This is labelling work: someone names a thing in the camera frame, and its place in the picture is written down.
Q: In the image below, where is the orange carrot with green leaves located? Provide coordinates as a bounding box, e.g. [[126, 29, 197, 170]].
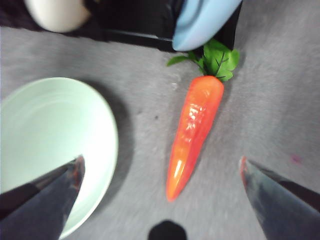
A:
[[165, 38, 241, 204]]

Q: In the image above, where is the blue plate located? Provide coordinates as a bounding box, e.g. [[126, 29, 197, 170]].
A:
[[172, 0, 244, 52]]

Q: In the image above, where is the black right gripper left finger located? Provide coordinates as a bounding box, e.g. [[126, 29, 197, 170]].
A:
[[0, 154, 86, 240]]

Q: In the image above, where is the beige plate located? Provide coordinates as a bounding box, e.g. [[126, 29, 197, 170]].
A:
[[24, 0, 92, 34]]

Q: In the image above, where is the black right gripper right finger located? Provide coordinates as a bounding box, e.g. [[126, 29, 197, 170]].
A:
[[239, 155, 320, 240]]

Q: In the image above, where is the green plate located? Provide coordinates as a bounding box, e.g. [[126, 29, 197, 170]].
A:
[[0, 76, 119, 240]]

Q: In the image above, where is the black plate rack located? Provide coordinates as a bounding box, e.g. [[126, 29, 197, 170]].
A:
[[0, 0, 244, 54]]

